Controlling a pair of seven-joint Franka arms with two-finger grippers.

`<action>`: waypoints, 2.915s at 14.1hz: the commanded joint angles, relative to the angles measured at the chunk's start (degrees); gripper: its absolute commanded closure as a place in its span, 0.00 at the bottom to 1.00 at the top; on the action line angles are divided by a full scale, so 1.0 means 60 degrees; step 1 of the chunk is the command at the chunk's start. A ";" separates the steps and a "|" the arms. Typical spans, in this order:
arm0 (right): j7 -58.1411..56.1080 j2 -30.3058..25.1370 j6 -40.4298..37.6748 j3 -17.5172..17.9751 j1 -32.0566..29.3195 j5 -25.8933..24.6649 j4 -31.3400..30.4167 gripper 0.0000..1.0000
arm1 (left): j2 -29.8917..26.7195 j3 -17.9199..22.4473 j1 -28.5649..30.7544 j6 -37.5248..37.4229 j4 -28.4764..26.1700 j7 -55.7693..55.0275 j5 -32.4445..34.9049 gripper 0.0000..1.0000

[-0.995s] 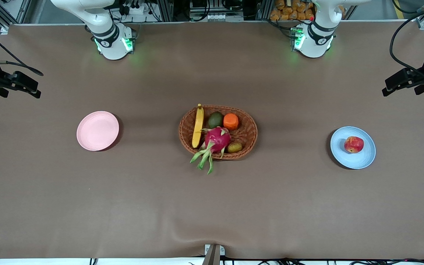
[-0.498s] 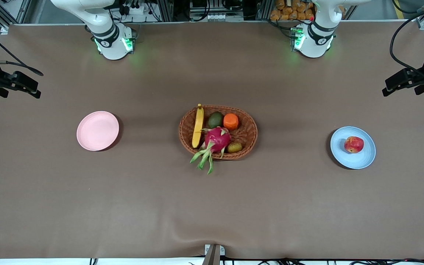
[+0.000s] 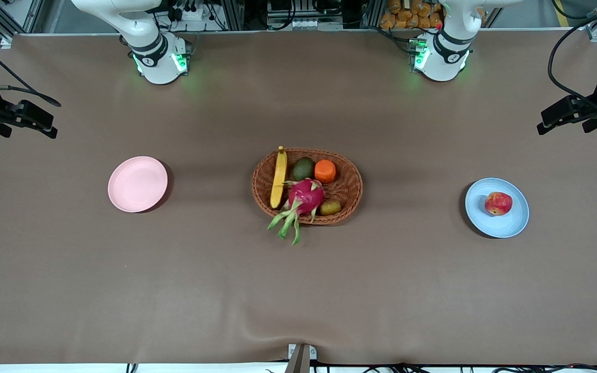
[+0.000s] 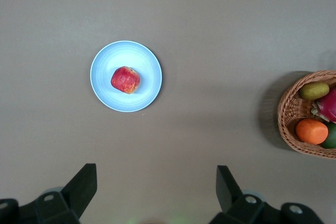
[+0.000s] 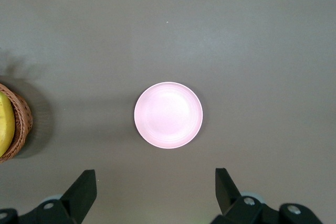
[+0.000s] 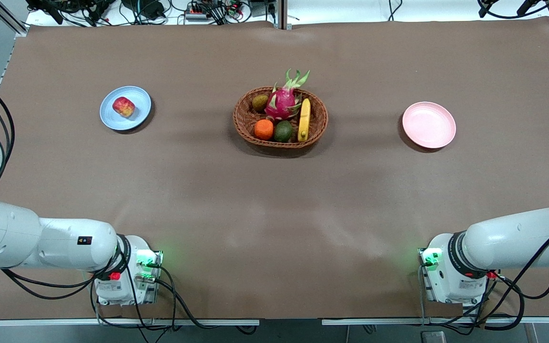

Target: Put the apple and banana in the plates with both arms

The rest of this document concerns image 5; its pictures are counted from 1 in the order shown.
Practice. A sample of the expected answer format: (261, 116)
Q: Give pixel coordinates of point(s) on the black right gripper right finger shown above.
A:
(231, 203)

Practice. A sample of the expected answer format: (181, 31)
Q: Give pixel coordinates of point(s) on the pink round plate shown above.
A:
(168, 115)

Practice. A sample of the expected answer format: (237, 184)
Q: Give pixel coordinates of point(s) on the yellow banana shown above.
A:
(5, 124)

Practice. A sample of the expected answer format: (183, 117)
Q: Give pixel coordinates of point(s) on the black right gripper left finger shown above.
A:
(78, 195)

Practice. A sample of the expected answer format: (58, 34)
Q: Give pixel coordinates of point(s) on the brown wicker basket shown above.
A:
(23, 124)

